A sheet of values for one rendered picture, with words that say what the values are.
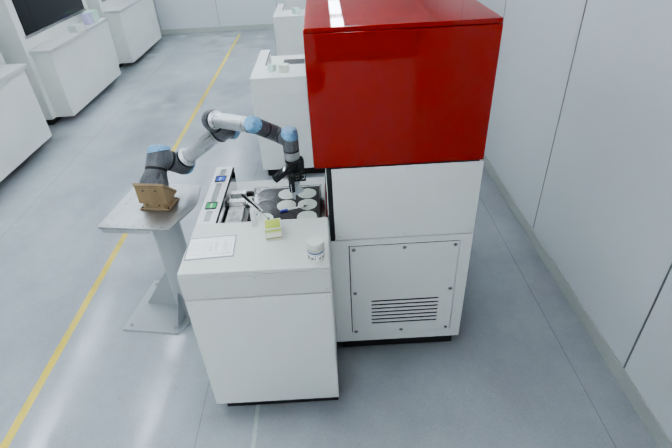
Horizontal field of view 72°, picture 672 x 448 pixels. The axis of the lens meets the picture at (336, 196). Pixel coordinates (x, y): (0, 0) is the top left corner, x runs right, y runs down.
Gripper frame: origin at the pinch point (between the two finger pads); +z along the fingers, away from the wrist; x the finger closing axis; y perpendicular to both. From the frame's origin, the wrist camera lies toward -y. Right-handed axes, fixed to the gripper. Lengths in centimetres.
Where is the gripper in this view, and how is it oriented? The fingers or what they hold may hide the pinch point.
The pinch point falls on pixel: (292, 194)
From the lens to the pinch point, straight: 229.8
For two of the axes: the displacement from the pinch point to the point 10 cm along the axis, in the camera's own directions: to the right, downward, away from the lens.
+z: 0.4, 8.4, 5.5
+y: 9.5, -2.0, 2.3
